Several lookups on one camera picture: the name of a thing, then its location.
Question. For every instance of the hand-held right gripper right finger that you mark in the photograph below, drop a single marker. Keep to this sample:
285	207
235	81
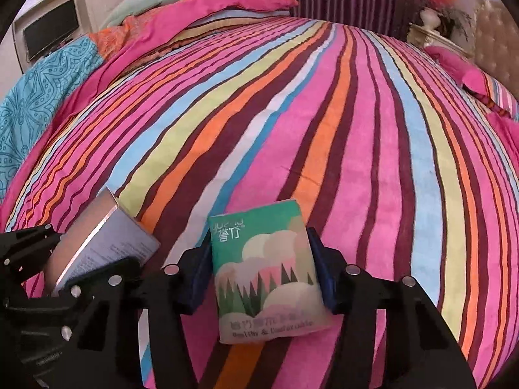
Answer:
324	275

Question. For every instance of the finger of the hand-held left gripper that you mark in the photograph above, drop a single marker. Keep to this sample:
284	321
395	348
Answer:
28	247
97	269

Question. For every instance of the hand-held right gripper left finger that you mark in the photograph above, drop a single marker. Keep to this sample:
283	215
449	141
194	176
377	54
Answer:
200	279

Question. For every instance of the green tissue pack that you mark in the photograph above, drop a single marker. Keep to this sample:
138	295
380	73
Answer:
263	275

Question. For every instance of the blue patterned blanket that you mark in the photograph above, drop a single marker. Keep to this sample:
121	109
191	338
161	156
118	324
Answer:
40	97

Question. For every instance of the striped bedsheet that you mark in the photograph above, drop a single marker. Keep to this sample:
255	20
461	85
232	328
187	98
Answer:
284	129

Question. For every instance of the black television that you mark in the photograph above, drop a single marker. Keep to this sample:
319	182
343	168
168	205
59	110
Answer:
50	28

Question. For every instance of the pink striped-edge pillow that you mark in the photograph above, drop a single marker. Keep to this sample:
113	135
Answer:
458	69
507	133

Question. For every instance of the white ornate nightstand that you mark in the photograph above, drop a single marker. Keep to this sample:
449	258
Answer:
429	38

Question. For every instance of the pink orange duvet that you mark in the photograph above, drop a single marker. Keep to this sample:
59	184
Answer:
182	20

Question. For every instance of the pale green pillow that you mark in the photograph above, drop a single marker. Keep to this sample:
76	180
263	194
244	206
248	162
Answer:
162	0

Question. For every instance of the white vase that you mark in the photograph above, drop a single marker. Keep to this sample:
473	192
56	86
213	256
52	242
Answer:
429	18

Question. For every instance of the beige tufted headboard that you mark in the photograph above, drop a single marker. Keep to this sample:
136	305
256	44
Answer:
494	40

